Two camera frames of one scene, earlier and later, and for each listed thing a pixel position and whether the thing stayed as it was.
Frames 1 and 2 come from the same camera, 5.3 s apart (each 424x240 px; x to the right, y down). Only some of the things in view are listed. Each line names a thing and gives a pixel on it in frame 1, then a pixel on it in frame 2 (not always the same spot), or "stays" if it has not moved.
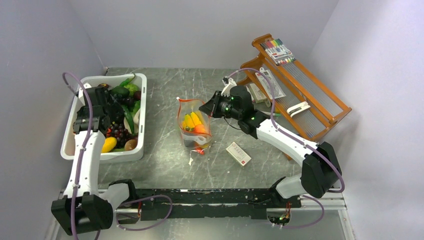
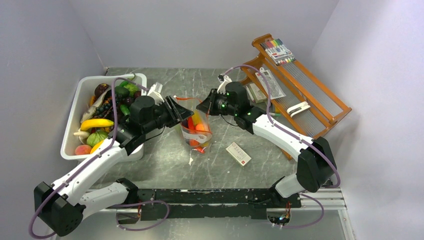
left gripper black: [115, 110] → [180, 113]
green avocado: [120, 91] stays
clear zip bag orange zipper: [194, 125] stays
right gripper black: [211, 107] stays
